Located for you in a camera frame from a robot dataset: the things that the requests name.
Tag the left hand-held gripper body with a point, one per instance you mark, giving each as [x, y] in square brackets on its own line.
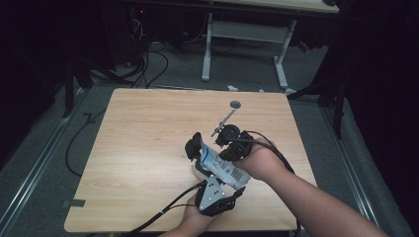
[210, 197]

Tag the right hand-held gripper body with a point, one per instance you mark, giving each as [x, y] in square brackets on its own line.
[238, 146]

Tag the glass jar with black lid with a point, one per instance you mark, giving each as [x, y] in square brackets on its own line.
[193, 146]

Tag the person's left hand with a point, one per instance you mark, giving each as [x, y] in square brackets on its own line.
[197, 217]

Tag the person's right hand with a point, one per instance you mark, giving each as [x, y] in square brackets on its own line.
[263, 163]

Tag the grey round table grommet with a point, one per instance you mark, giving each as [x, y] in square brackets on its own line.
[235, 104]

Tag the black metal stand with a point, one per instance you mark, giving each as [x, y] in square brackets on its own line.
[339, 108]
[69, 89]

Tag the desk with white metal legs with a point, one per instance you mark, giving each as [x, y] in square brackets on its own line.
[247, 31]

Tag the small red object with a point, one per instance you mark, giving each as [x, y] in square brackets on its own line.
[303, 46]

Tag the grey tape strip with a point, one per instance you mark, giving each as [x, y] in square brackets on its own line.
[75, 203]

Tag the dark computer tower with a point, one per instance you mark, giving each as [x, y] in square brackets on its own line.
[126, 36]

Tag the metal floor rail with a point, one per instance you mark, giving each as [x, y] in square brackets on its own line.
[346, 154]
[36, 158]

